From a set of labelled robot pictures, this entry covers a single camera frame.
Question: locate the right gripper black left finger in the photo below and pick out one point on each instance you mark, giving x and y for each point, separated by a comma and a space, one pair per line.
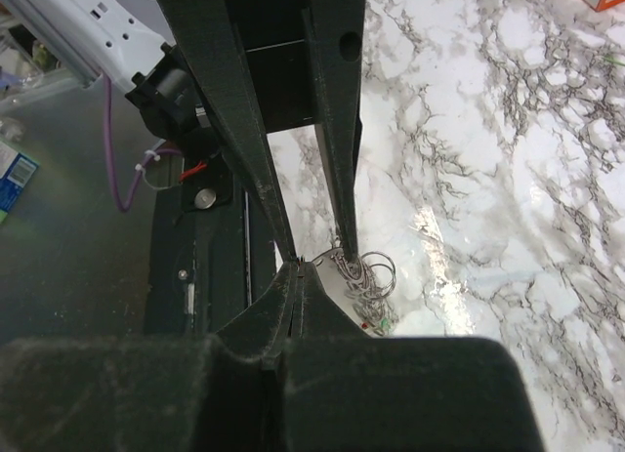
135, 394

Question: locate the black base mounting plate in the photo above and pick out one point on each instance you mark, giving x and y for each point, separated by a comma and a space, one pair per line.
211, 253

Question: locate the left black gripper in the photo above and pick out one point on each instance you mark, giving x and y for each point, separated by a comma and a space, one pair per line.
305, 62

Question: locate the green tagged key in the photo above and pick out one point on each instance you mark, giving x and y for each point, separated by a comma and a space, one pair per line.
384, 327

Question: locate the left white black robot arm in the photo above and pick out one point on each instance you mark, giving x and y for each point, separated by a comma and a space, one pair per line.
102, 38

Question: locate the red white keyring carabiner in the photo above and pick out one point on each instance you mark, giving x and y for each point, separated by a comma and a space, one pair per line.
361, 289

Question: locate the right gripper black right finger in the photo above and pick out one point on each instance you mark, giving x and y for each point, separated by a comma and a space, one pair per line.
400, 394

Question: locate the blue product box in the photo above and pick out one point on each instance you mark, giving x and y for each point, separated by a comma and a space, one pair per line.
16, 171

